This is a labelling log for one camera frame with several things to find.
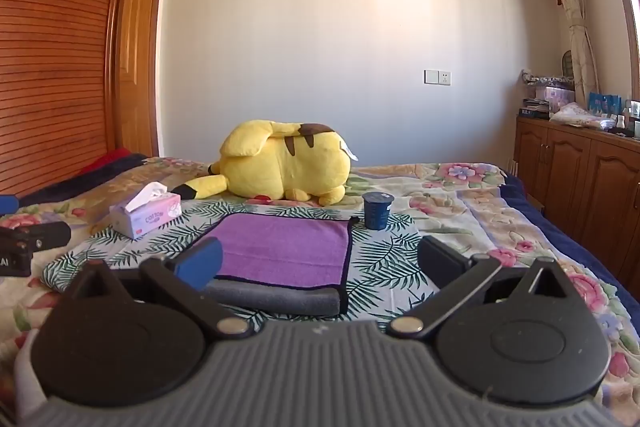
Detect grey towel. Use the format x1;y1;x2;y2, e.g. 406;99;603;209
202;279;343;318

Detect wooden door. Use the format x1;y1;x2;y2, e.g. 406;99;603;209
116;0;168;158

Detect beige patterned curtain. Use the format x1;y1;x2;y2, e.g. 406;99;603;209
527;0;602;108

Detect red cloth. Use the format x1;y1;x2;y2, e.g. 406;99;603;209
79;148;147;176

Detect dark blue bed sheet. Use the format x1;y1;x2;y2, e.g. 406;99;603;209
499;171;640;305

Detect small white bottles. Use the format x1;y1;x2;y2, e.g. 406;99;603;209
614;99;640;138

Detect white and pink tissue box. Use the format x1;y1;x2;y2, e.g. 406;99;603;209
109;181;182;241

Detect folded floral cloth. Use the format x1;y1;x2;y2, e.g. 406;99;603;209
549;101;617;130

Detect stack of boxes and books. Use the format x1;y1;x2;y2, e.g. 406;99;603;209
519;68;577;118

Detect blue printed box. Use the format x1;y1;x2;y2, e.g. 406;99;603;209
587;91;624;118

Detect leaf print cloth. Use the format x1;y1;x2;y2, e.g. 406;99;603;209
42;198;443;324

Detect yellow plush toy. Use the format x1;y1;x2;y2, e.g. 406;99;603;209
206;119;357;207

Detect blue plastic cup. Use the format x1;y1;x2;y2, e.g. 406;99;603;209
362;191;395;231

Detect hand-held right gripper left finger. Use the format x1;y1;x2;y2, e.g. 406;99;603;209
64;236;252;341

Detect dark blue blanket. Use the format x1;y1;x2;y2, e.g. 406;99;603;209
17;154;152;208

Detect wooden cabinet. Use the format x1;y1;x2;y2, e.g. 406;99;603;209
513;114;640;269

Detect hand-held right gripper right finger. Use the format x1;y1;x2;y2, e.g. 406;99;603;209
389;235;577;341

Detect purple towel with black edge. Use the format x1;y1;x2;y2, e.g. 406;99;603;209
197;212;360;314

